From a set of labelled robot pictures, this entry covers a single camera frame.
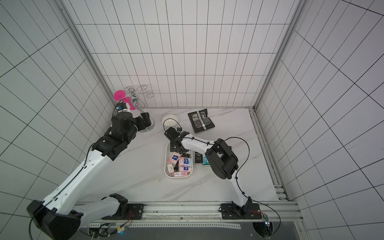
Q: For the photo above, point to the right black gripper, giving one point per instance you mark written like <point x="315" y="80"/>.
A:
<point x="176" y="145"/>

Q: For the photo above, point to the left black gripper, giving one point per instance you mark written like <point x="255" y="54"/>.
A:
<point x="142" y="125"/>

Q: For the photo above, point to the teal tissue pack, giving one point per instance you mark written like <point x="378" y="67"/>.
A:
<point x="205" y="161"/>

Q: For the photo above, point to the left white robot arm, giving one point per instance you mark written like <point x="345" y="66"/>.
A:
<point x="56" y="215"/>

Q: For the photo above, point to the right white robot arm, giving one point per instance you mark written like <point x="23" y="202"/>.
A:
<point x="221" y="158"/>

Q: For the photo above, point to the white storage box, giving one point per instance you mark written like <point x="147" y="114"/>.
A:
<point x="172" y="171"/>

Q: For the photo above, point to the tilted pink tissue pack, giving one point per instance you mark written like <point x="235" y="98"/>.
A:
<point x="174" y="158"/>

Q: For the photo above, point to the pink blue tissue pack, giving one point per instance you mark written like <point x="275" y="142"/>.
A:
<point x="185" y="162"/>

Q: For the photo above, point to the chrome cup stand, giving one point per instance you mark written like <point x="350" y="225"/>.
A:
<point x="138" y="94"/>

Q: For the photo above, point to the lower pink blue pack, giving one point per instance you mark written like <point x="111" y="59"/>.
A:
<point x="185" y="169"/>

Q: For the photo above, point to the white bowl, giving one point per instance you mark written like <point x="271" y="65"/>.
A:
<point x="170" y="120"/>

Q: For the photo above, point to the pink cup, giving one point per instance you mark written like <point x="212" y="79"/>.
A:
<point x="121" y="95"/>

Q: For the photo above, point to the black tissue multipack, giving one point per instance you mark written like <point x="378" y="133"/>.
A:
<point x="200" y="121"/>

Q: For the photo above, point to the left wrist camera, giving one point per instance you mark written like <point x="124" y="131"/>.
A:
<point x="121" y="106"/>

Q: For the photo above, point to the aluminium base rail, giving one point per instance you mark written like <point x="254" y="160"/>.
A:
<point x="199" y="214"/>

